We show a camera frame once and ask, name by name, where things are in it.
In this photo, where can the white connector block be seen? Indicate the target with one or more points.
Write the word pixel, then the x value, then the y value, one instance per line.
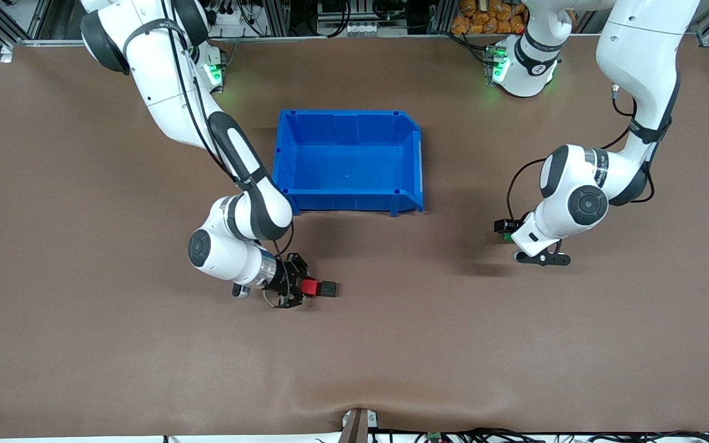
pixel 362 28

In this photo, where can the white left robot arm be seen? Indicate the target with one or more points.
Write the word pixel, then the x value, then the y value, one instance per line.
pixel 637 49

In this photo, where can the red cube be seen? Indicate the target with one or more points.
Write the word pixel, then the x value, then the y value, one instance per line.
pixel 311 287

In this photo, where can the orange bag pile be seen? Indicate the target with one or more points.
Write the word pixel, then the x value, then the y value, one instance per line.
pixel 490 17

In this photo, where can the blue plastic bin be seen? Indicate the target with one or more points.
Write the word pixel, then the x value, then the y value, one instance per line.
pixel 345 160

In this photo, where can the black cube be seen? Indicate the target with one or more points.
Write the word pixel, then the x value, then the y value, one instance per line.
pixel 328 288

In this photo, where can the brown table edge bracket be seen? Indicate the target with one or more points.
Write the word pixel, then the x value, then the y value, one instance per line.
pixel 357 426

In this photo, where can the white power strip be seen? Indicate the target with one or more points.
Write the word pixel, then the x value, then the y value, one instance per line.
pixel 228 15

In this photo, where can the small green connector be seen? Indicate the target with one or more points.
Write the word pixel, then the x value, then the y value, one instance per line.
pixel 434 436

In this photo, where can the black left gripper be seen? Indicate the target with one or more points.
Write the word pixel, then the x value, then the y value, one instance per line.
pixel 503 226

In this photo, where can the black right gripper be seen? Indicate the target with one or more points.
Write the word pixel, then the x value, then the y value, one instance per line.
pixel 285 279

